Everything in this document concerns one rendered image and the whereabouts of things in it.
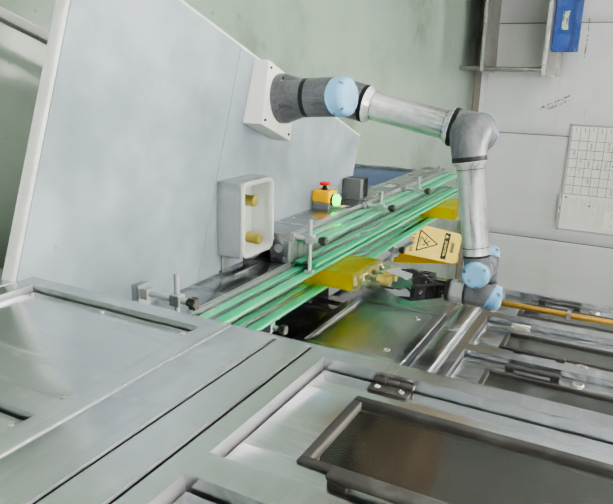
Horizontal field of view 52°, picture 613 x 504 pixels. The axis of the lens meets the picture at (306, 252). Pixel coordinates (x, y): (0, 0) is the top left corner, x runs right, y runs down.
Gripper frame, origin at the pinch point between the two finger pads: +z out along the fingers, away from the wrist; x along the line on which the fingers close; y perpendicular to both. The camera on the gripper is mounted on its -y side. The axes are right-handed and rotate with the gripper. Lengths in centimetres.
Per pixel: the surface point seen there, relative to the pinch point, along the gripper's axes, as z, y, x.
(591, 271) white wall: -40, 587, -112
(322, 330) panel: 13.0, -20.0, -14.0
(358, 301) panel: 13.8, 10.1, -12.3
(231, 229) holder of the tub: 35, -38, 18
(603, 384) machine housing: -67, -5, -17
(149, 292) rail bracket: 27, -83, 11
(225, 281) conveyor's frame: 34, -43, 3
